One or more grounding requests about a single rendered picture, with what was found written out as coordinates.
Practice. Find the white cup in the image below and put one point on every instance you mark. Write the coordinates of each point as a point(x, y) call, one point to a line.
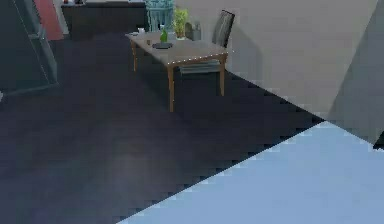
point(141, 30)

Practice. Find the red wall panel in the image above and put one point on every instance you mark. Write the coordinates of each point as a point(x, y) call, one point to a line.
point(48, 18)

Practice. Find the green house plant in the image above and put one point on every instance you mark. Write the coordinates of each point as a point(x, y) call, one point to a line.
point(180, 21)

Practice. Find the wooden dining table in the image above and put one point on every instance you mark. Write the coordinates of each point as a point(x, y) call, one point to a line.
point(186, 50)

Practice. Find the black dining chair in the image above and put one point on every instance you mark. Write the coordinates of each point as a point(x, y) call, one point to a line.
point(222, 28)

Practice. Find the green bottle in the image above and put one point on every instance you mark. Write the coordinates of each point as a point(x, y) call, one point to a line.
point(163, 36)

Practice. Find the teal slatted garbage container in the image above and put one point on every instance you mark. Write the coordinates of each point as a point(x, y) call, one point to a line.
point(159, 15)

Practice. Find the dark kitchen counter cabinet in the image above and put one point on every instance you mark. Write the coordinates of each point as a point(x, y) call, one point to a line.
point(103, 20)

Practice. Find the grey toaster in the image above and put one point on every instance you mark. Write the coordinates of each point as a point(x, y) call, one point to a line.
point(193, 31)

